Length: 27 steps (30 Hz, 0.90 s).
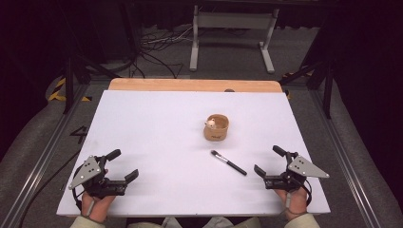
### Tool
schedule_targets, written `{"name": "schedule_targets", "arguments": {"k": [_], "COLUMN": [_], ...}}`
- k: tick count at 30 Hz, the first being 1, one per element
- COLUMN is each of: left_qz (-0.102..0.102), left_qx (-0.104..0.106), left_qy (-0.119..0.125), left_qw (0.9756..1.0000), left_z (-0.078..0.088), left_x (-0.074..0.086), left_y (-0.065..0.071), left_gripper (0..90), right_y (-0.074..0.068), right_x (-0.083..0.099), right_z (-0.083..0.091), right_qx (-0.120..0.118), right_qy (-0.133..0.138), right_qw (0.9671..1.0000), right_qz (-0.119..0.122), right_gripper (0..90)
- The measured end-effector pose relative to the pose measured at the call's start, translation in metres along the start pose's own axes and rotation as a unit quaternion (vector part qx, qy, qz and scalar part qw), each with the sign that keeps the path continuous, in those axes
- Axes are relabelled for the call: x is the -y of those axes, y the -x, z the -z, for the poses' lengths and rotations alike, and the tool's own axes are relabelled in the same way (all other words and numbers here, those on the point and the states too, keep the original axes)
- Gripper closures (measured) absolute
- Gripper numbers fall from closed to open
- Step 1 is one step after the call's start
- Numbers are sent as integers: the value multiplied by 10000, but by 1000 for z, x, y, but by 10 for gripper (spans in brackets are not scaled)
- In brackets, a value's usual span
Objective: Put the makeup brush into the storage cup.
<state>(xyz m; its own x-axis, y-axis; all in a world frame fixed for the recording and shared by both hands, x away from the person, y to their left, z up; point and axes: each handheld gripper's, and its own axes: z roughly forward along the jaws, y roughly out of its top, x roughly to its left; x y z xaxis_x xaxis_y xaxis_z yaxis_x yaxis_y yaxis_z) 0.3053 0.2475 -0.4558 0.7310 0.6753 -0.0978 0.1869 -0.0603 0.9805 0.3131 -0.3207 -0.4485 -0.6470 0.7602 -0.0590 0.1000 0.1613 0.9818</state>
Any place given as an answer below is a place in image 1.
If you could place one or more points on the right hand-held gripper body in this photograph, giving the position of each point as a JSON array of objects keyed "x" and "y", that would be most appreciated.
[{"x": 293, "y": 182}]

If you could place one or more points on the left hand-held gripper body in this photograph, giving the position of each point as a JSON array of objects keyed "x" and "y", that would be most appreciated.
[{"x": 95, "y": 182}]

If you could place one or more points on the black makeup brush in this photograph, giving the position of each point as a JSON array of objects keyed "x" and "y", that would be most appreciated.
[{"x": 229, "y": 163}]

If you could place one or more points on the brown round holder cup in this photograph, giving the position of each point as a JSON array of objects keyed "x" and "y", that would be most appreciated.
[{"x": 217, "y": 134}]

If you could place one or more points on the person's right hand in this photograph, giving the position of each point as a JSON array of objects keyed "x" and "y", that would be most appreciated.
[{"x": 296, "y": 202}]

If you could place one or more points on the person's left hand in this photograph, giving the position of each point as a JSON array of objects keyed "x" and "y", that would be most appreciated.
[{"x": 96, "y": 207}]

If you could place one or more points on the white board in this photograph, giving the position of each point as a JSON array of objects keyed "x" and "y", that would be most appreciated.
[{"x": 158, "y": 133}]

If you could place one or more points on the small white toy figure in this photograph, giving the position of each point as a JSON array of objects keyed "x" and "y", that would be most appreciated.
[{"x": 211, "y": 123}]

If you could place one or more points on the black tripod stand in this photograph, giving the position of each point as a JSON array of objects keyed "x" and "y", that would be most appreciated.
[
  {"x": 69, "y": 85},
  {"x": 328, "y": 91}
]

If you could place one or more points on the yellow black floor tape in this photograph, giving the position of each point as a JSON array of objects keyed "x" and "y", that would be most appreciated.
[
  {"x": 296, "y": 74},
  {"x": 56, "y": 93}
]

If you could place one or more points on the wooden table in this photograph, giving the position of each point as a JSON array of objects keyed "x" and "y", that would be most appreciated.
[{"x": 177, "y": 85}]

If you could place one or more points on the white metal stand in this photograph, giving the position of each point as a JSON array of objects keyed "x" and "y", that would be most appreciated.
[{"x": 233, "y": 20}]

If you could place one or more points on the aluminium floor rail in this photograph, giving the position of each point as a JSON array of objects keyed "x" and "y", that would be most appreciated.
[
  {"x": 41, "y": 158},
  {"x": 345, "y": 155}
]

